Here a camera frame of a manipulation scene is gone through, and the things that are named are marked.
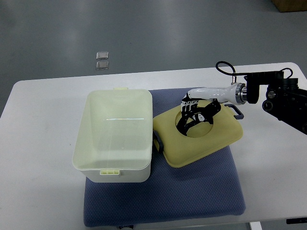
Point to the brown cardboard box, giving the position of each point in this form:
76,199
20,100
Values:
290,5

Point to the yellow box lid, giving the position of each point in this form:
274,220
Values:
201,140

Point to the blue cushion mat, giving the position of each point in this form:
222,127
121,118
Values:
208,187

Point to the lower metal floor plate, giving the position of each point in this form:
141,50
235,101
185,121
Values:
102,65

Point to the upper metal floor plate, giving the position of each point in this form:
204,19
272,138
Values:
102,55

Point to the metal floor plate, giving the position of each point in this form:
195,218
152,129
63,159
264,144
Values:
102,55
102,65

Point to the white storage box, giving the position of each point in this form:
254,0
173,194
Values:
114,142

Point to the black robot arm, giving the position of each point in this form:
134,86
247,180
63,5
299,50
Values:
284,99

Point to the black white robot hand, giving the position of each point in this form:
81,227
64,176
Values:
201,105

